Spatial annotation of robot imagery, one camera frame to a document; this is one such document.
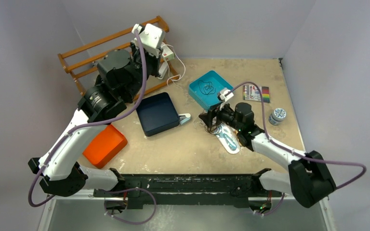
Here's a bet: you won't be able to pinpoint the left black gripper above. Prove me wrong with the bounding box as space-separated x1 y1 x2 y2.
123 40 163 101

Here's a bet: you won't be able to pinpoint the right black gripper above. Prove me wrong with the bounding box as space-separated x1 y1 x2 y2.
199 100 242 132

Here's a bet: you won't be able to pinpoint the black cable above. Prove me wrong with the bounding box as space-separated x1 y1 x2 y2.
198 79 217 96

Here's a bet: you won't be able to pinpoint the white cable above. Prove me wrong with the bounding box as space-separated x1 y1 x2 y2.
161 44 186 85

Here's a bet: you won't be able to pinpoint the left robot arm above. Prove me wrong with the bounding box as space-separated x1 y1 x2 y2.
28 42 162 197

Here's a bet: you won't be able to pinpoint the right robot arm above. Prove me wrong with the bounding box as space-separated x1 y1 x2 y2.
199 103 338 208

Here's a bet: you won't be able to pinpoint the toothbrush blister pack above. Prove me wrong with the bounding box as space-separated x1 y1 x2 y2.
214 124 240 154

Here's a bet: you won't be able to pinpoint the marker pen set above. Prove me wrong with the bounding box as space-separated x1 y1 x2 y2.
242 84 270 103

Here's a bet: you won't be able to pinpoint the blue white tape roll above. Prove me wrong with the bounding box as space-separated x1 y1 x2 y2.
268 108 287 126

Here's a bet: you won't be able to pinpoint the teal square tray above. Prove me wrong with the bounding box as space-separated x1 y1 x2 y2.
188 70 233 110

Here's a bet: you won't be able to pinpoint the white cardboard box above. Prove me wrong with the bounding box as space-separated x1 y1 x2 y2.
161 44 175 62

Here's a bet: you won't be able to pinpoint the dark blue square tray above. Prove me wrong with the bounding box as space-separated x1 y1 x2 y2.
136 92 180 137

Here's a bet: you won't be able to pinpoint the wooden shelf rack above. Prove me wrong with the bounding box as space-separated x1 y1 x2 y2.
57 16 180 118

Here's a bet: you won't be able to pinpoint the white blue small device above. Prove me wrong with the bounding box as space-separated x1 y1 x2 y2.
178 113 191 125

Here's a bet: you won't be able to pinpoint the orange square tray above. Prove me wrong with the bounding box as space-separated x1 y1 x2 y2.
83 125 128 168

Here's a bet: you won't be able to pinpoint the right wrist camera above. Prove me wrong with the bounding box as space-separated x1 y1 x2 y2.
217 88 234 102

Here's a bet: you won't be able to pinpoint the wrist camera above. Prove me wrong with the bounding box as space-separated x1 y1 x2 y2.
217 88 234 102
131 24 166 57

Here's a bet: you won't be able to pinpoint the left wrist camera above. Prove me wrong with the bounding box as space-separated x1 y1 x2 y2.
131 24 166 57

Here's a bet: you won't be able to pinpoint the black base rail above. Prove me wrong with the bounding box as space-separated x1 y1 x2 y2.
93 173 282 209

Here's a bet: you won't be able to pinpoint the aluminium frame rails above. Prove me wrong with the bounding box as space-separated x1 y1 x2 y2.
49 103 328 216

